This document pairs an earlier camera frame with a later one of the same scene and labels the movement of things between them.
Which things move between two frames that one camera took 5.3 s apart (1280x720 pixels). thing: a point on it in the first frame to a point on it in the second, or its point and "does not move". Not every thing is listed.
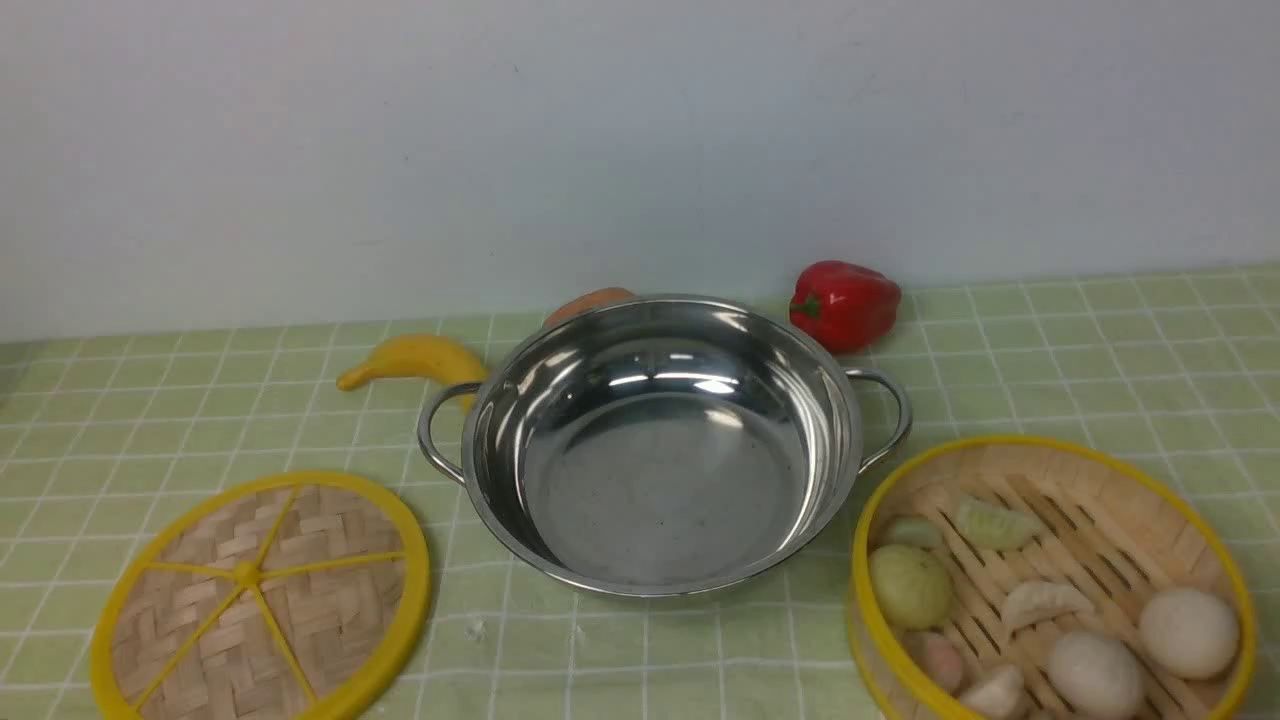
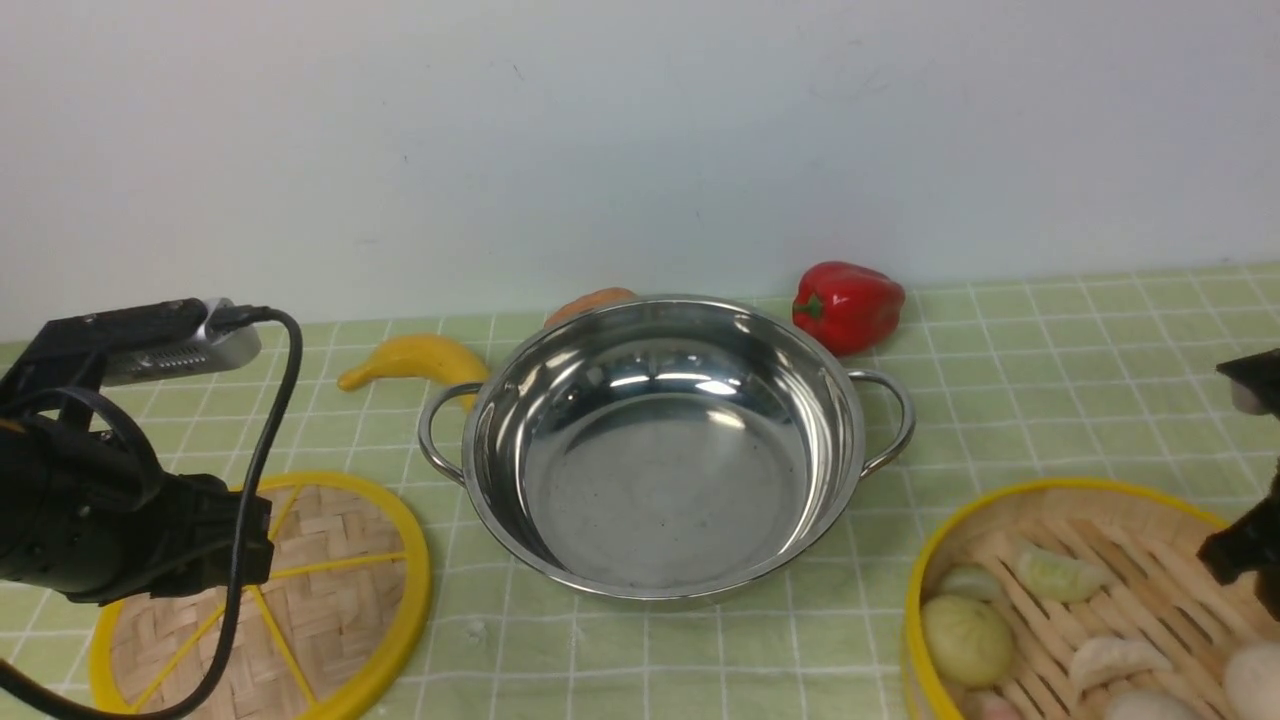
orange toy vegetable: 591,300 does not move
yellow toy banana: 422,357 does not move
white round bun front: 1096,674 to 1148,705
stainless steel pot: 672,444 does not move
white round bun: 1189,633 to 1252,684
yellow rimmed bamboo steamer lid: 283,596 does not move
